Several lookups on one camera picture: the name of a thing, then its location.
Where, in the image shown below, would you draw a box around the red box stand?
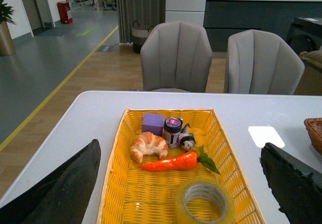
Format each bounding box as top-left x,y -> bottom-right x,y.
57,1 -> 73,24

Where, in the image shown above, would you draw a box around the beige cushion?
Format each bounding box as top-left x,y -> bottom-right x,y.
299,50 -> 322,69

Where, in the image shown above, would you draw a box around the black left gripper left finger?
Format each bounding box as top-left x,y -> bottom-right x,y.
1,139 -> 101,223

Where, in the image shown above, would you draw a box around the grey chair left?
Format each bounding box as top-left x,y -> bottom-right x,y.
140,21 -> 212,93

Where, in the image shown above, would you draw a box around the dark appliance at right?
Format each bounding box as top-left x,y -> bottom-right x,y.
286,18 -> 321,54

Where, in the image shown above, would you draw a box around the yellow packing tape roll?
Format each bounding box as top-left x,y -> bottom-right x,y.
175,177 -> 235,223

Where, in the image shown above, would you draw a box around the yellow woven basket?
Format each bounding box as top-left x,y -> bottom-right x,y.
97,109 -> 265,223

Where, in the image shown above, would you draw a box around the potted plant gold pot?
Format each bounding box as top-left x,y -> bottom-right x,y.
1,0 -> 16,56

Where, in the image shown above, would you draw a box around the grey chair right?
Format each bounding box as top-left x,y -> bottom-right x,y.
223,29 -> 305,95

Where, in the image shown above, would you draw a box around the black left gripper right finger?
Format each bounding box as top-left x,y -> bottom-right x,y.
260,142 -> 321,223

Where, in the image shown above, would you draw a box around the grey counter cabinet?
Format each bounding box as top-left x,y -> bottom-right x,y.
203,0 -> 321,52

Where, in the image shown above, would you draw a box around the toy carrot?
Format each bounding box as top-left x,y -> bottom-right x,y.
141,145 -> 220,175

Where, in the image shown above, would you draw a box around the dark woven laundry basket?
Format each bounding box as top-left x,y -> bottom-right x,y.
131,20 -> 154,53

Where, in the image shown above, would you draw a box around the toy croissant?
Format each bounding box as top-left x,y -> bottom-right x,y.
130,132 -> 168,163

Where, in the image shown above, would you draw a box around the small dark jar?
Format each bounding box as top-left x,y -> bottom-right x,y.
163,117 -> 183,148

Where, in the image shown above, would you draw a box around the brown wicker basket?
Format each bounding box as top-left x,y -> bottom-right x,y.
304,118 -> 322,154

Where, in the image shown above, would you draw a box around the purple cube block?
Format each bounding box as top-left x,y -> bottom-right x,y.
141,113 -> 165,137

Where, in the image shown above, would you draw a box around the small toy animal figure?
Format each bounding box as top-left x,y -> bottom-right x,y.
179,123 -> 196,152

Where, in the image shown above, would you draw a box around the grey chair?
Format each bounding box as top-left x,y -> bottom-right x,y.
223,29 -> 305,95
140,21 -> 212,93

